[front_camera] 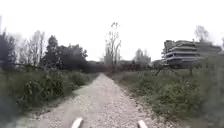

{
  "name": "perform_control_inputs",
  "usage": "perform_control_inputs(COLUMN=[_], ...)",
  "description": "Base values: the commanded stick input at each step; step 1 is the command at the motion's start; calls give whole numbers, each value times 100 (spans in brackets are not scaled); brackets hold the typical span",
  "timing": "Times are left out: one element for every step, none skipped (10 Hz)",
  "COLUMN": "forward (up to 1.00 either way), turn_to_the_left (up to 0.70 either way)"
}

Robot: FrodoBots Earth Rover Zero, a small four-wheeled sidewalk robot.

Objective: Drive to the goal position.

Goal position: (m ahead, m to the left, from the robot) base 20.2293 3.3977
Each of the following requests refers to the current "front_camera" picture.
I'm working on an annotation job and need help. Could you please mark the robot's own part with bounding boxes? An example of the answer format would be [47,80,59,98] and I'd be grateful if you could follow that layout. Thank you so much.
[137,119,149,128]
[70,116,84,128]

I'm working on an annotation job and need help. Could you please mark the row of dark trees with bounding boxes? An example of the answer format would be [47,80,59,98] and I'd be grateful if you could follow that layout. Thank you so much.
[0,30,90,73]

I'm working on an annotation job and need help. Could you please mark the small hazy tree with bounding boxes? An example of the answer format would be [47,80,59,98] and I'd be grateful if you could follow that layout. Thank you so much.
[133,48,152,67]

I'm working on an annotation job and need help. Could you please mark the tiered grey building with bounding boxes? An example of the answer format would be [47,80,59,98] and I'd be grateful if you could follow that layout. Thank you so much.
[161,39,223,69]

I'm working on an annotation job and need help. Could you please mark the pale gravel path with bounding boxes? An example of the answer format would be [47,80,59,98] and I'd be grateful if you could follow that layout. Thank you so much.
[14,72,178,128]

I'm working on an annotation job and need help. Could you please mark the tall bare tree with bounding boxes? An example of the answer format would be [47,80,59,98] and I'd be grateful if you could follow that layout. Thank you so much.
[103,21,123,67]

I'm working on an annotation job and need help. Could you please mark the overgrown grass verge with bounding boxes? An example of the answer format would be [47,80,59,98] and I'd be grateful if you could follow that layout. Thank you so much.
[108,56,224,128]
[0,68,100,124]

